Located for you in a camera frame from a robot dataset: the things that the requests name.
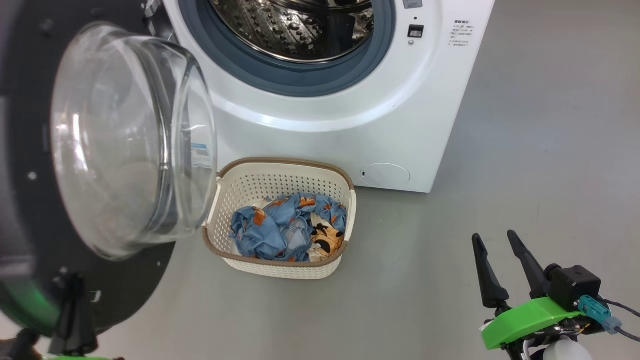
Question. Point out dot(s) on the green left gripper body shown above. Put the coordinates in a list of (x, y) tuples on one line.
[(75, 358)]

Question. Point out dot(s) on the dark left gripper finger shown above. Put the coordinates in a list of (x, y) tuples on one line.
[(75, 320)]

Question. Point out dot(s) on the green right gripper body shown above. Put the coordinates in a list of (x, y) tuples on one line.
[(525, 317)]

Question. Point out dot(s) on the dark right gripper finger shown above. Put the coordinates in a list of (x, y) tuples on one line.
[(532, 272), (490, 285)]

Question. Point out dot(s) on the black round glass washer door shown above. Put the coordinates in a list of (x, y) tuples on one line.
[(30, 225)]

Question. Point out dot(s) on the blue patterned cloth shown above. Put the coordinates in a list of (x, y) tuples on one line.
[(327, 240)]

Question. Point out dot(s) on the blue patterned garment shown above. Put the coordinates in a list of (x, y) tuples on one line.
[(270, 235)]

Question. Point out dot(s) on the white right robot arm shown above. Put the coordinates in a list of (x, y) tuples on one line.
[(565, 350)]

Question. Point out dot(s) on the white front-load washing machine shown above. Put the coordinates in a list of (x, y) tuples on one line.
[(350, 130)]

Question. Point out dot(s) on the black door latch socket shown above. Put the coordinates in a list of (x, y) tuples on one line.
[(415, 31)]

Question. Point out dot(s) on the chrome door hinge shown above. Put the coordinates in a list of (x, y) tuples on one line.
[(155, 20)]

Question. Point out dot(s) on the stainless steel washing machine drum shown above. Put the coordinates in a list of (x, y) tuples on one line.
[(280, 30)]

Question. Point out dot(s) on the round white filter cover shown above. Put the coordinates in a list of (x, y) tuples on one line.
[(385, 175)]

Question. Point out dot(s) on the blue energy label sticker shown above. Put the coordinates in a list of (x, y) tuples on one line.
[(200, 155)]

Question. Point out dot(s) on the cream perforated laundry basket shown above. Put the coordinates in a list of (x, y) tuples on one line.
[(280, 182)]

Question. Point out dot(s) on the grey warning sticker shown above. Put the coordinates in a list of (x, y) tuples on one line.
[(412, 3)]

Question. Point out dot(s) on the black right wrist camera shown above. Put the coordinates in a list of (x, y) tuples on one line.
[(575, 285)]

